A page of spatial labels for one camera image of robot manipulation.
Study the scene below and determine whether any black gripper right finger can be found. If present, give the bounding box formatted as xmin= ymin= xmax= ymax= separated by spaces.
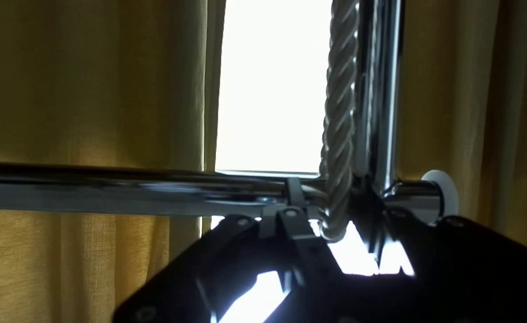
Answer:
xmin=334 ymin=177 xmax=527 ymax=323

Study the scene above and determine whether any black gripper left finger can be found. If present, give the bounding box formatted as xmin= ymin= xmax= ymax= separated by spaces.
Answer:
xmin=112 ymin=202 xmax=345 ymax=323

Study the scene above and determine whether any white twisted rope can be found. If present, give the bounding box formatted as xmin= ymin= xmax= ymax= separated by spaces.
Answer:
xmin=316 ymin=0 xmax=365 ymax=243

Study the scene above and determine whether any chrome metal clothes rack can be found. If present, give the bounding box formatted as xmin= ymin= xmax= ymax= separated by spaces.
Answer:
xmin=0 ymin=0 xmax=461 ymax=222

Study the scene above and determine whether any bright window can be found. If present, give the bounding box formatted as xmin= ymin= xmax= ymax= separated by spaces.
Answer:
xmin=216 ymin=0 xmax=338 ymax=179

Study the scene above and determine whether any yellow curtain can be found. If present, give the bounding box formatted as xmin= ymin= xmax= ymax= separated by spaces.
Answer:
xmin=0 ymin=0 xmax=228 ymax=323
xmin=397 ymin=0 xmax=527 ymax=258

